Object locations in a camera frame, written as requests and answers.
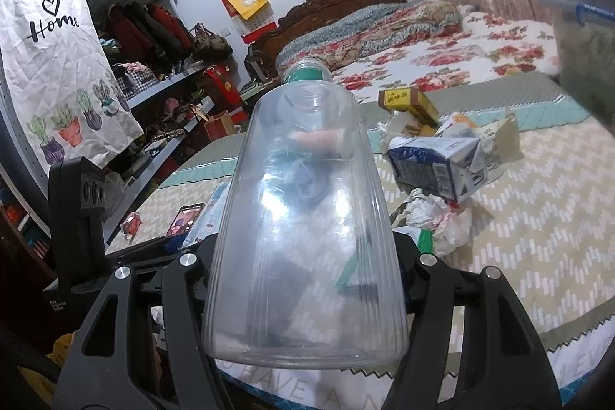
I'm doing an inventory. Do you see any floral bed sheet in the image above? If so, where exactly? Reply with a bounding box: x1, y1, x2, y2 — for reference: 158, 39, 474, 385
331, 9, 563, 106

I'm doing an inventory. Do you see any white paper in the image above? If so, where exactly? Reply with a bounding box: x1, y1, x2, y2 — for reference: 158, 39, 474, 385
379, 110, 424, 154

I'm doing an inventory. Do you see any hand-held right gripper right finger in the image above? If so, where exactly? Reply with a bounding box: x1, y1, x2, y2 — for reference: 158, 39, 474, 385
384, 230, 563, 410

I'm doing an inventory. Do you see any brown paper bag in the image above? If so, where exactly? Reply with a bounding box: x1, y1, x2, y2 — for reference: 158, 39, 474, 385
204, 111, 236, 142

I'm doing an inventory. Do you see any blue white milk carton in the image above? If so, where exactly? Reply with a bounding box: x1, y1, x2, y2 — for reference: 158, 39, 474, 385
387, 136, 484, 204

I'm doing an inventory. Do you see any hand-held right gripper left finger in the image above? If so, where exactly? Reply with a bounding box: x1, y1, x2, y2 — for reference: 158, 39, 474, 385
50, 234, 229, 410

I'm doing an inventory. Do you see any smartphone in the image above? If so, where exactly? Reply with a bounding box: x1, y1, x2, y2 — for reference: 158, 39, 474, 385
166, 202, 206, 242

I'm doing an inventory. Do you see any clear plastic bag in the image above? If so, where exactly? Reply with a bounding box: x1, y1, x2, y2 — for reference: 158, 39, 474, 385
185, 182, 231, 247

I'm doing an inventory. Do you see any small red packet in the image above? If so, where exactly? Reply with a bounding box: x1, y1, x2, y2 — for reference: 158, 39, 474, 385
120, 211, 143, 240

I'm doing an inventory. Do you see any yellow knit garment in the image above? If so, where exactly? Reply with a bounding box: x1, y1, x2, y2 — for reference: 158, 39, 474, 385
19, 330, 82, 410

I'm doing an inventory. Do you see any metal storage shelf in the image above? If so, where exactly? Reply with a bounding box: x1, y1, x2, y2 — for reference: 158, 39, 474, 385
79, 0, 243, 247

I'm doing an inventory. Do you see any floral quilt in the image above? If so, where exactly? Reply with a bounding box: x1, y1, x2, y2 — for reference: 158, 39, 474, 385
276, 0, 462, 75

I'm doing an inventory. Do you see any brown cardboard box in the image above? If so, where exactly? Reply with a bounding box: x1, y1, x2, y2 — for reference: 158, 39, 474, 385
377, 87, 439, 125

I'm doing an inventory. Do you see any brown handbag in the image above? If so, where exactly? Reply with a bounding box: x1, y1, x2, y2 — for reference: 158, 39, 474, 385
191, 23, 234, 65

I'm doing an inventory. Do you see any white tissue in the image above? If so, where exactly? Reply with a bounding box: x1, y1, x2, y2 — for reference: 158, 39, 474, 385
401, 194, 474, 257

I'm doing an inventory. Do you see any clear plastic bottle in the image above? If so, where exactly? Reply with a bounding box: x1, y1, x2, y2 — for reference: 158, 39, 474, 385
201, 59, 410, 370

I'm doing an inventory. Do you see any clear storage box blue handle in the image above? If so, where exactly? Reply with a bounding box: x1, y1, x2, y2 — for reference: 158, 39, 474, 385
540, 0, 615, 127

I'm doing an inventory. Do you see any white printed hanging cloth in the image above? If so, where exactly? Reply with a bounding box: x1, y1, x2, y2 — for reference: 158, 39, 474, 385
0, 0, 145, 166

